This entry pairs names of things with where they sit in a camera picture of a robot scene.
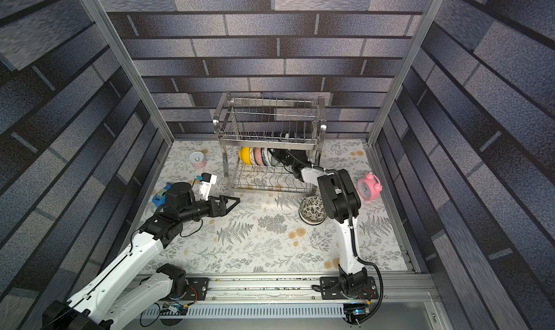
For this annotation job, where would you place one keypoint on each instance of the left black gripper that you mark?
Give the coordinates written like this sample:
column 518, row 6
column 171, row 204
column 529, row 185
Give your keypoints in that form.
column 214, row 212

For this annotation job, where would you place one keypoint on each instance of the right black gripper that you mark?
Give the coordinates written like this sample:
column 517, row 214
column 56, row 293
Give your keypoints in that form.
column 280, row 156

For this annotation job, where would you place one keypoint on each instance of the blue white patterned bowl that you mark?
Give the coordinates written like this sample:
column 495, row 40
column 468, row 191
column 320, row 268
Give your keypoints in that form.
column 265, row 157

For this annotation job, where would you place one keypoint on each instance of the brown patterned bowl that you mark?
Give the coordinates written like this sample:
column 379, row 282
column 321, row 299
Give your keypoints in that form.
column 252, row 156

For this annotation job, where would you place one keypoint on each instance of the yellow bowl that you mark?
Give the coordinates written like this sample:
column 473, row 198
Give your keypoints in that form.
column 245, row 155

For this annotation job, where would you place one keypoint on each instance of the dark floral bowl stack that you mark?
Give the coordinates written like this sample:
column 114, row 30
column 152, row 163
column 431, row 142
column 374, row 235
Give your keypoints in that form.
column 311, row 210

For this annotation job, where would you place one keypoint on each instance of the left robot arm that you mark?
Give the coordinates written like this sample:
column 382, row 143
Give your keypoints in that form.
column 101, row 304

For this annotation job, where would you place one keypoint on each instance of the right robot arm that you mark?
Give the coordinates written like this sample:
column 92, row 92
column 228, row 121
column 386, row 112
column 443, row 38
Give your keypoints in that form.
column 341, row 204

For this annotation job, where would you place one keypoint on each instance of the stainless steel dish rack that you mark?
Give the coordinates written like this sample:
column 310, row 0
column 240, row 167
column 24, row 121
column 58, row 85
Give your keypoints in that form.
column 295, row 123

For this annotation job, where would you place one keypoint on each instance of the floral tablecloth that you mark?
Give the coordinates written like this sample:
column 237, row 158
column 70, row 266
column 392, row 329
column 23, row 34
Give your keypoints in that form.
column 264, row 233

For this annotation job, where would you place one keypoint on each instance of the pink white cup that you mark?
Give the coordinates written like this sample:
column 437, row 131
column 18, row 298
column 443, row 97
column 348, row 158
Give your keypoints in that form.
column 198, row 160

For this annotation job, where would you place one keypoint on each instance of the blue tape dispenser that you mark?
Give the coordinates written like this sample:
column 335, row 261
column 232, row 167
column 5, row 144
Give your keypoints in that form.
column 160, row 197

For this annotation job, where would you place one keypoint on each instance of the pink alarm clock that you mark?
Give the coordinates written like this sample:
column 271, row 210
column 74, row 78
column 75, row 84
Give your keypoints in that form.
column 369, row 188

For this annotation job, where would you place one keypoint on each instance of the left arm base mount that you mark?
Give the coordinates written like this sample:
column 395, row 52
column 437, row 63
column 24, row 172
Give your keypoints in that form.
column 190, row 289

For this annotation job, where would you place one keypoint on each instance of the aluminium front rail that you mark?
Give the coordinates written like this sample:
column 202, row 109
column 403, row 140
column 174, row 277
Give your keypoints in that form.
column 265, row 289

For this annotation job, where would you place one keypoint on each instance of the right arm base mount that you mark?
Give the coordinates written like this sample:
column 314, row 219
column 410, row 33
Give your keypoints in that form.
column 331, row 288

